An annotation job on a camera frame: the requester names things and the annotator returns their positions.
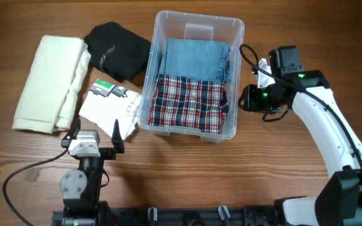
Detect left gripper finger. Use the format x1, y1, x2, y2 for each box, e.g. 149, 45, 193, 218
111, 119, 123, 148
69, 118, 81, 140

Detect blue denim jeans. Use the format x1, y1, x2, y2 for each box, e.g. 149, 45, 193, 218
159, 38, 231, 83

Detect red navy plaid shirt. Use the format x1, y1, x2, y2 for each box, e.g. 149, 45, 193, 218
148, 74, 229, 134

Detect black garment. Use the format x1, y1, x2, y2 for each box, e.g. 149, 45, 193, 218
84, 21, 151, 82

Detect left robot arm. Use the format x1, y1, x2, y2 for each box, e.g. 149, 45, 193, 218
53, 120, 124, 226

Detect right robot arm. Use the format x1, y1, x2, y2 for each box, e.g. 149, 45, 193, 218
238, 46, 362, 225

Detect clear plastic storage container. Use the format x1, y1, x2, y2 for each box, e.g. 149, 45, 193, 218
138, 10, 244, 143

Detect white printed t-shirt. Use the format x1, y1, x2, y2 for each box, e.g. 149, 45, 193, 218
79, 79, 141, 140

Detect folded cream white cloth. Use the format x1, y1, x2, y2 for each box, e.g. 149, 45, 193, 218
12, 35, 91, 134

